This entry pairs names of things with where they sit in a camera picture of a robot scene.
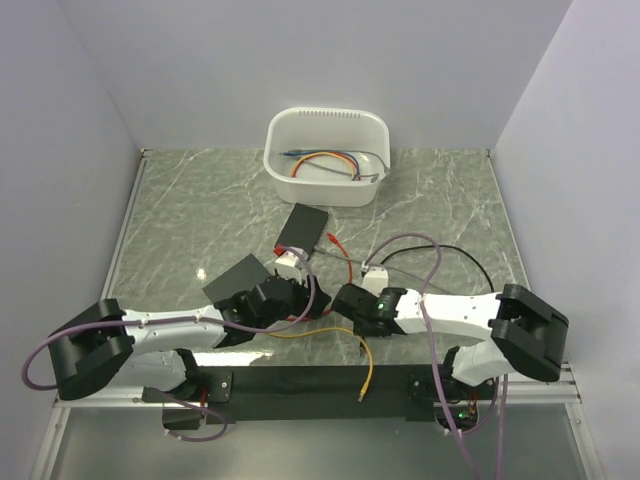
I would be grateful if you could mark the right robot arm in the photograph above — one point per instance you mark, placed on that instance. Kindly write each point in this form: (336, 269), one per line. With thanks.
(515, 330)

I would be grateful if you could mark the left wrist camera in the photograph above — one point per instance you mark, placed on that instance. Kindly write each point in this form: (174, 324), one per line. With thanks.
(291, 263)

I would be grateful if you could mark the white plastic bin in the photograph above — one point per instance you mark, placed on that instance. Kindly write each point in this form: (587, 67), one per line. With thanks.
(327, 157)

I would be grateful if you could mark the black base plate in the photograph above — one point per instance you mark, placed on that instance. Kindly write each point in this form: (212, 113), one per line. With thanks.
(321, 392)

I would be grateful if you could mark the black network switch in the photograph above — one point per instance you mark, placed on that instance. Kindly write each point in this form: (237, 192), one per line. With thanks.
(242, 276)
(302, 230)

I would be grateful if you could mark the aluminium rail frame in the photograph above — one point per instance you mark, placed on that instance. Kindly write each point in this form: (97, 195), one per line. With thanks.
(195, 213)

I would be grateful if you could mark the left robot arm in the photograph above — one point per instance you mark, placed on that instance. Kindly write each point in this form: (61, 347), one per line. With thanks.
(107, 345)

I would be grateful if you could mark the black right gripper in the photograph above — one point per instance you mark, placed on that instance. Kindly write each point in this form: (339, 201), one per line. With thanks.
(361, 329)

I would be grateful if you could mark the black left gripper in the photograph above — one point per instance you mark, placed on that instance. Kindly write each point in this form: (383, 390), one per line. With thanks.
(303, 294)

